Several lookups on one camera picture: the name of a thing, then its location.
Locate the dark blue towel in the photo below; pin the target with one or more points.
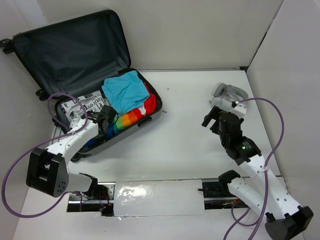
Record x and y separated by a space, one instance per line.
97 141

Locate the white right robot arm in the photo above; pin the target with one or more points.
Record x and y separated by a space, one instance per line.
284 217

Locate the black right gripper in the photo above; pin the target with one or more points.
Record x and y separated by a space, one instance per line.
213 114

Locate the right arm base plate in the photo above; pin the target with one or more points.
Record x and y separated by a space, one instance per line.
215 198

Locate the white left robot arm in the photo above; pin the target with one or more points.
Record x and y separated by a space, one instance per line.
47 168

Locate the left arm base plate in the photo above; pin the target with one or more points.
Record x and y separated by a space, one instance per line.
101 203

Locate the light blue shirt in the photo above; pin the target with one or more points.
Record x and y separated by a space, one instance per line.
125 92

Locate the rainbow cartoon white shirt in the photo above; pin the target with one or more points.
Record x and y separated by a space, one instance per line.
137 114

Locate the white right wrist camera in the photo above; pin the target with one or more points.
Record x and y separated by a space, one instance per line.
238 109

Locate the dark grey hardshell suitcase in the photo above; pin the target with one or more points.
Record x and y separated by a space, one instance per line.
73 56

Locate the white grey headphones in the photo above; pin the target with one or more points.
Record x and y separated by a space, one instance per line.
224 94

